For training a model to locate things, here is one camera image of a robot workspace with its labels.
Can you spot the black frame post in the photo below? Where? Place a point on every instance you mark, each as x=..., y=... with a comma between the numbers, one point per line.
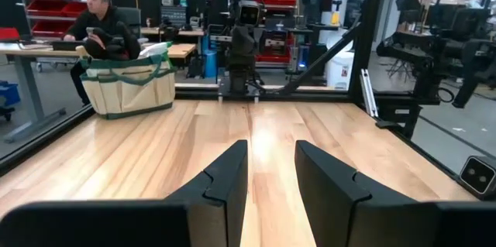
x=368, y=26

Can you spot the aluminium bracket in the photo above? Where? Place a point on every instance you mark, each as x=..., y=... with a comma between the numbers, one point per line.
x=369, y=92

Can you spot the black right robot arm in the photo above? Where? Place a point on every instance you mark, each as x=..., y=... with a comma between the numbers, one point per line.
x=252, y=84

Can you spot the blue container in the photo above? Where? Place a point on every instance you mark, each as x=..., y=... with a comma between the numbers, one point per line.
x=211, y=63

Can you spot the beige and green gardening bag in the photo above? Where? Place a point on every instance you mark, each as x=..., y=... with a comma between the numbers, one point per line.
x=128, y=92

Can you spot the black neighbouring robot rig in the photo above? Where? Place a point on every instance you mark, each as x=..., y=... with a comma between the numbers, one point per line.
x=434, y=53

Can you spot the grey table-level camera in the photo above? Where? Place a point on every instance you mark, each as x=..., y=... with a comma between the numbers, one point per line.
x=478, y=177

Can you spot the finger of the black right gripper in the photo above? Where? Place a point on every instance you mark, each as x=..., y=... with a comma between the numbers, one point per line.
x=244, y=74
x=235, y=74

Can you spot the green plastic spray bottle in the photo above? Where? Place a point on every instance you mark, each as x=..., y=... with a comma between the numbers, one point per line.
x=155, y=49

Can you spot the person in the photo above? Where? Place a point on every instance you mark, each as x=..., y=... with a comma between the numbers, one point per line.
x=98, y=12

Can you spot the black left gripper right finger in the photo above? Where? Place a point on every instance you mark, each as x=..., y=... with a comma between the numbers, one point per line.
x=387, y=224

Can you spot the shelf rack with red bins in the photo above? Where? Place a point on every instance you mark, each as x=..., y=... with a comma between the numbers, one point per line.
x=50, y=7

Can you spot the blue cart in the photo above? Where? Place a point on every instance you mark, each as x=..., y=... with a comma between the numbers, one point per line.
x=8, y=96

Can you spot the white bin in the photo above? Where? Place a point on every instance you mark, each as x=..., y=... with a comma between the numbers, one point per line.
x=340, y=71

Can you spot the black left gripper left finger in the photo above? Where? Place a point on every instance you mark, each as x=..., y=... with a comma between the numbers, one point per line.
x=116, y=224

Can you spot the wooden top desk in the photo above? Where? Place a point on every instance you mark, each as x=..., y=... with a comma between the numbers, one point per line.
x=23, y=50

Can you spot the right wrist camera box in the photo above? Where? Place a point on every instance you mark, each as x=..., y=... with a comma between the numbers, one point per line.
x=249, y=12

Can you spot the black diagonal frame brace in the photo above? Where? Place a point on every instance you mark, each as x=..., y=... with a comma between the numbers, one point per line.
x=321, y=59

